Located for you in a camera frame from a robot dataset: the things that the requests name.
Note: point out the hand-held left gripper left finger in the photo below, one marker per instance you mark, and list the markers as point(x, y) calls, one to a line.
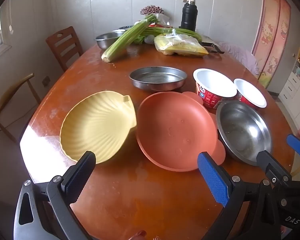
point(80, 175)

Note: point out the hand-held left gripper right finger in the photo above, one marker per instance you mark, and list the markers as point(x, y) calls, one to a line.
point(212, 177)

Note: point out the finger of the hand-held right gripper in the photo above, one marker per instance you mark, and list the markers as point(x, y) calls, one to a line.
point(268, 161)
point(298, 147)

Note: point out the stainless steel bowl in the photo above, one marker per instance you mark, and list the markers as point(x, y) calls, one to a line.
point(242, 130)

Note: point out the yellow shell-shaped plate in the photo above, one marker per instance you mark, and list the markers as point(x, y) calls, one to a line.
point(97, 127)

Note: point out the small red paper bowl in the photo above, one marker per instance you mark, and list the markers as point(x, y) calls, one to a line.
point(250, 92)

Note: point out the shallow round steel pan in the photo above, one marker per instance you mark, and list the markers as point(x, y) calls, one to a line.
point(157, 78)

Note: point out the white drawer cabinet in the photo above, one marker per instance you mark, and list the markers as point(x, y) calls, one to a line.
point(292, 90)

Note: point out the cartoon printed door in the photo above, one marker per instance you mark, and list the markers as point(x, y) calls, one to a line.
point(270, 42)

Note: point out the pink cloth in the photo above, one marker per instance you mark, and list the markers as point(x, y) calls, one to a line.
point(240, 55)

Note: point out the light wooden chair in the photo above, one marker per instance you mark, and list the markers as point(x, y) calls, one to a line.
point(10, 90)

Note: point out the bag of yellow corn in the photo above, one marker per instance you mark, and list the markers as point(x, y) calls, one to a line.
point(180, 46)

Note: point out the brown wooden chair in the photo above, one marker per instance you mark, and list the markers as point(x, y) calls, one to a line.
point(62, 38)

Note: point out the steel basin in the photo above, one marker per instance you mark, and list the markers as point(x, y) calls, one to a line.
point(107, 40)

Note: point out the celery bunch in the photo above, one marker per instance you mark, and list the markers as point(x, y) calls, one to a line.
point(125, 40)

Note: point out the grey foam net sleeve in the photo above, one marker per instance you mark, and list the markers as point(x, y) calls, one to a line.
point(150, 40)

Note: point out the bundle of green stems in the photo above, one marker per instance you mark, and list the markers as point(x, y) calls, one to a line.
point(165, 31)

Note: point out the black thermos bottle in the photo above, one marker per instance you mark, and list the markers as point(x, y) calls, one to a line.
point(188, 17)

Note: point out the red packet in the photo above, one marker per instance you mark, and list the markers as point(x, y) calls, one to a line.
point(160, 24)

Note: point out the low wall outlet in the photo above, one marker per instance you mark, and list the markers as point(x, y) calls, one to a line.
point(46, 81)

